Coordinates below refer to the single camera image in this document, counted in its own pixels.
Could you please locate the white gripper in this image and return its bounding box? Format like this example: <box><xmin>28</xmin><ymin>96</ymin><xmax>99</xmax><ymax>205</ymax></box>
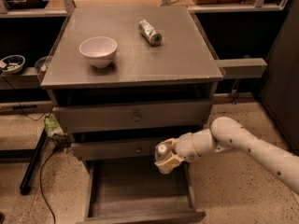
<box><xmin>155</xmin><ymin>129</ymin><xmax>230</xmax><ymax>174</ymax></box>

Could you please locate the clear plastic bottle white cap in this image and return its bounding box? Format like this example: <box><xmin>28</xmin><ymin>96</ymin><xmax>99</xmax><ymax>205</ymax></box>
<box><xmin>155</xmin><ymin>144</ymin><xmax>172</xmax><ymax>162</ymax></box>

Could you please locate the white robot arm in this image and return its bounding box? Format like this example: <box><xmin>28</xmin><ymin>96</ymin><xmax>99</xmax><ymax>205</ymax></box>
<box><xmin>155</xmin><ymin>117</ymin><xmax>299</xmax><ymax>194</ymax></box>

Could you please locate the grey middle drawer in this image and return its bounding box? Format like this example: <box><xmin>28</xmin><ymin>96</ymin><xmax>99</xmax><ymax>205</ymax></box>
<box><xmin>71</xmin><ymin>137</ymin><xmax>165</xmax><ymax>161</ymax></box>

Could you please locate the grey drawer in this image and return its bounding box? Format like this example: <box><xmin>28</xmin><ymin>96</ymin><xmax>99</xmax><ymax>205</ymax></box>
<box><xmin>71</xmin><ymin>137</ymin><xmax>165</xmax><ymax>161</ymax></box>
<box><xmin>78</xmin><ymin>156</ymin><xmax>206</xmax><ymax>224</ymax></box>
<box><xmin>53</xmin><ymin>99</ymin><xmax>212</xmax><ymax>133</ymax></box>

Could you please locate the grey top drawer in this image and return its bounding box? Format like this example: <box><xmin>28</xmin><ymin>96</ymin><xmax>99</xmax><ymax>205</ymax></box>
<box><xmin>53</xmin><ymin>99</ymin><xmax>212</xmax><ymax>133</ymax></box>

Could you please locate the grey bottom drawer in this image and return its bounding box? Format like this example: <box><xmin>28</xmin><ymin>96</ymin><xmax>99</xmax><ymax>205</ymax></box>
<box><xmin>78</xmin><ymin>156</ymin><xmax>206</xmax><ymax>224</ymax></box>

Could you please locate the grey drawer cabinet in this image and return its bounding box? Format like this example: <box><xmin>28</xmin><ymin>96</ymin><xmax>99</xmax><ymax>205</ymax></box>
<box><xmin>36</xmin><ymin>5</ymin><xmax>225</xmax><ymax>224</ymax></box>

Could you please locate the grey side shelf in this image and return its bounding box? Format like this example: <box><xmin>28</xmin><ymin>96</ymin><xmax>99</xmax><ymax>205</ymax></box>
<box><xmin>216</xmin><ymin>58</ymin><xmax>267</xmax><ymax>79</ymax></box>

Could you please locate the green snack bag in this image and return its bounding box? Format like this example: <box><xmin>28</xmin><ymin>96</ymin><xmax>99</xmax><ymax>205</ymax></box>
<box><xmin>44</xmin><ymin>116</ymin><xmax>69</xmax><ymax>141</ymax></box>

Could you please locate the white ceramic bowl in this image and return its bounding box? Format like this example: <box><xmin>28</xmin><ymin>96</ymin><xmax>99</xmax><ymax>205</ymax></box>
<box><xmin>79</xmin><ymin>36</ymin><xmax>118</xmax><ymax>68</ymax></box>

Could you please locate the silver crushed can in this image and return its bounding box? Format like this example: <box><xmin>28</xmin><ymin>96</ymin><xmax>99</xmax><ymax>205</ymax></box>
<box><xmin>138</xmin><ymin>20</ymin><xmax>163</xmax><ymax>46</ymax></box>

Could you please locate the dark cabinet at right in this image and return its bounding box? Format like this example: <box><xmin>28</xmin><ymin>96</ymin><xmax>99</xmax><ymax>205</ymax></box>
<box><xmin>258</xmin><ymin>0</ymin><xmax>299</xmax><ymax>153</ymax></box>

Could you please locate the black metal bar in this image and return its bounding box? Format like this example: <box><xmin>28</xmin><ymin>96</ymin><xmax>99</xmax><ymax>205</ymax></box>
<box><xmin>20</xmin><ymin>130</ymin><xmax>47</xmax><ymax>195</ymax></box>

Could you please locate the small glass bowl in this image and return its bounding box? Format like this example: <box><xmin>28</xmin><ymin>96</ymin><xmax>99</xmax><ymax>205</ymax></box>
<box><xmin>35</xmin><ymin>56</ymin><xmax>52</xmax><ymax>72</ymax></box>

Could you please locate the grey left bench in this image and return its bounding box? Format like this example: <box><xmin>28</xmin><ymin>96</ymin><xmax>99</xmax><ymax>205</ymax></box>
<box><xmin>0</xmin><ymin>67</ymin><xmax>40</xmax><ymax>91</ymax></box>

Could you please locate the blue patterned bowl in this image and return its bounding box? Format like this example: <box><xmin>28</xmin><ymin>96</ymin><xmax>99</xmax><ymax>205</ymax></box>
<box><xmin>0</xmin><ymin>55</ymin><xmax>25</xmax><ymax>74</ymax></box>

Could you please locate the black floor cable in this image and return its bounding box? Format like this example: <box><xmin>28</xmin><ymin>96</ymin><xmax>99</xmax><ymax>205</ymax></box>
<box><xmin>38</xmin><ymin>145</ymin><xmax>60</xmax><ymax>224</ymax></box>

